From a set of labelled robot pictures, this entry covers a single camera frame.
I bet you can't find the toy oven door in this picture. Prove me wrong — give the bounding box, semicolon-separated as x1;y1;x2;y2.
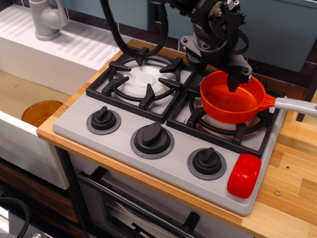
69;154;249;238

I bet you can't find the grey toy faucet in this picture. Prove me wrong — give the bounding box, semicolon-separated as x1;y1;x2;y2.
29;0;68;41

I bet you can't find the black braided cable bottom left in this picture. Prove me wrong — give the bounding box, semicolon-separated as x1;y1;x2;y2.
0;197;31;236

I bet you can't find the orange translucent bowl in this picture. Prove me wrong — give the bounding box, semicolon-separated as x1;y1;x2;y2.
22;100;63;127

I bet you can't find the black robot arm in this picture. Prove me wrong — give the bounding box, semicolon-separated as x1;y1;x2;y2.
168;0;252;92

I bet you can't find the orange pot with grey handle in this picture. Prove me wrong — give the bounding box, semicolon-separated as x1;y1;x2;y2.
200;71;317;124

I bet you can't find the grey toy stove top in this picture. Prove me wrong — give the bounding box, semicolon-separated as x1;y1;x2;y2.
53;54;285;215

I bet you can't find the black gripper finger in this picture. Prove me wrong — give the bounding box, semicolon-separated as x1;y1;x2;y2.
184;48;207;74
227;74;240;93

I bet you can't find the right black stove knob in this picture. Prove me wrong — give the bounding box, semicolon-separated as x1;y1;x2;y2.
187;147;227;180

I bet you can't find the right black burner grate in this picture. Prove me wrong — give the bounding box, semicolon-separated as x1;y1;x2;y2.
166;70;285;158

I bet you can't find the black stove knob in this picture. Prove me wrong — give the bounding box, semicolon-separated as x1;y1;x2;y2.
130;122;175;160
86;106;121;135
187;147;227;180

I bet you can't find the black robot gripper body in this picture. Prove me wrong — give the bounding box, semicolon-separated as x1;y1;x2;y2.
180;0;252;83

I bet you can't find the red plastic cup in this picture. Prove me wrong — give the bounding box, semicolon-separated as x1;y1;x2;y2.
227;153;262;199

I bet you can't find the black burner grate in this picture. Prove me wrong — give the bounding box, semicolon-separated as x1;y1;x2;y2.
166;70;285;158
86;54;194;123

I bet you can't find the black braided cable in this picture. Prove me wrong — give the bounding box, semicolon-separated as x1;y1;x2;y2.
100;0;169;59
0;197;31;236

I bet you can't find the left black stove knob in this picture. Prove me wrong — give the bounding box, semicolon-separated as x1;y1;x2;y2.
86;106;121;135

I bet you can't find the white toy sink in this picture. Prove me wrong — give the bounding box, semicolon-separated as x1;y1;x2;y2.
0;4;119;190

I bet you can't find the left black burner grate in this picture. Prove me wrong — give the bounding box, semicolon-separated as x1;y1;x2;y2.
86;54;194;123

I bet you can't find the black oven door handle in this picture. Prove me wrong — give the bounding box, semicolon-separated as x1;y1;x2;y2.
78;167;200;238

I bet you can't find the middle black stove knob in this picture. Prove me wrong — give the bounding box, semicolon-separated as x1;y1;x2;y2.
130;122;175;160

